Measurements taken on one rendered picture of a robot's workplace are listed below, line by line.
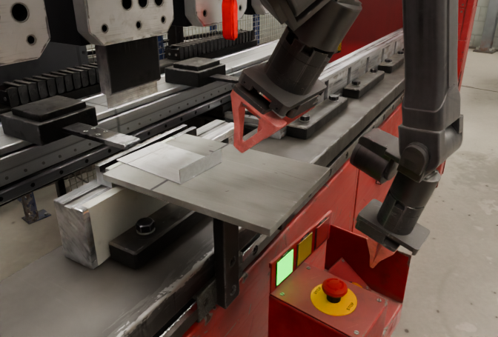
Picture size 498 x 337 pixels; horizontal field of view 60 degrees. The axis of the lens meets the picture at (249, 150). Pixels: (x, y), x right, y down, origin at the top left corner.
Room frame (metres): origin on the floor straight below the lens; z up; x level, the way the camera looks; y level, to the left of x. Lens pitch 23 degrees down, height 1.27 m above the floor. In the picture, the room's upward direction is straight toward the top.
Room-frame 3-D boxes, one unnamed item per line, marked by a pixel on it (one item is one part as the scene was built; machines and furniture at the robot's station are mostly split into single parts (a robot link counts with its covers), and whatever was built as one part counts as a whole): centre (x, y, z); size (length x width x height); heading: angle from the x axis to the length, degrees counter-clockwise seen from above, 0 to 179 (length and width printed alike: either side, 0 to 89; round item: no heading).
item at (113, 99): (0.62, 0.17, 1.13); 0.10 x 0.02 x 0.10; 149
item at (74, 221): (0.67, 0.14, 0.92); 0.39 x 0.06 x 0.10; 149
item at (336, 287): (0.53, -0.13, 0.79); 0.04 x 0.04 x 0.04
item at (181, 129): (0.64, 0.16, 0.99); 0.20 x 0.03 x 0.03; 149
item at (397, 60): (1.79, -0.60, 0.89); 0.30 x 0.05 x 0.03; 149
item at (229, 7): (0.72, 0.04, 1.20); 0.04 x 0.02 x 0.10; 59
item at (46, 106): (0.70, 0.30, 1.01); 0.26 x 0.12 x 0.05; 59
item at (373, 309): (0.57, -0.15, 0.75); 0.20 x 0.16 x 0.18; 142
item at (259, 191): (0.54, 0.04, 1.00); 0.26 x 0.18 x 0.01; 59
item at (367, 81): (1.45, -0.40, 0.89); 0.30 x 0.05 x 0.03; 149
